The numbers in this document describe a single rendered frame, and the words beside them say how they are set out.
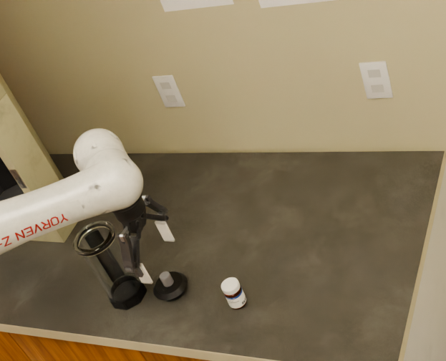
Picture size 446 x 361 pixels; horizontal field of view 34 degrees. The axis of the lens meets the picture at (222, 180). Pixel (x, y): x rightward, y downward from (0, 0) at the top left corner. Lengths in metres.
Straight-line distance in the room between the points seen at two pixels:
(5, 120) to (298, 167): 0.82
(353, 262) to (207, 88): 0.69
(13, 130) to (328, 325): 0.99
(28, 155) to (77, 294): 0.41
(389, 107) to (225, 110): 0.49
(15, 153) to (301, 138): 0.81
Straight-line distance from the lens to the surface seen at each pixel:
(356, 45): 1.92
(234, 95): 2.13
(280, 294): 1.79
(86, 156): 1.55
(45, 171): 2.16
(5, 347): 2.33
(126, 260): 1.72
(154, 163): 2.34
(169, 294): 1.86
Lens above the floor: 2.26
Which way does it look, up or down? 38 degrees down
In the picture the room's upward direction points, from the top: 23 degrees counter-clockwise
